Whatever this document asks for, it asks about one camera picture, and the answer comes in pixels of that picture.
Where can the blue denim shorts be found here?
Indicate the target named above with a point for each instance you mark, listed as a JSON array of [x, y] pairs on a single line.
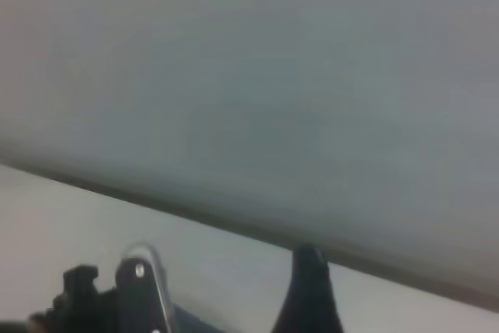
[[191, 321]]

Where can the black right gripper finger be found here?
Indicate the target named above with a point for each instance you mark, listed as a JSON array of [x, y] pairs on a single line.
[[308, 294]]

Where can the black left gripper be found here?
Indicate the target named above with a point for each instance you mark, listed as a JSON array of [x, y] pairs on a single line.
[[82, 309]]

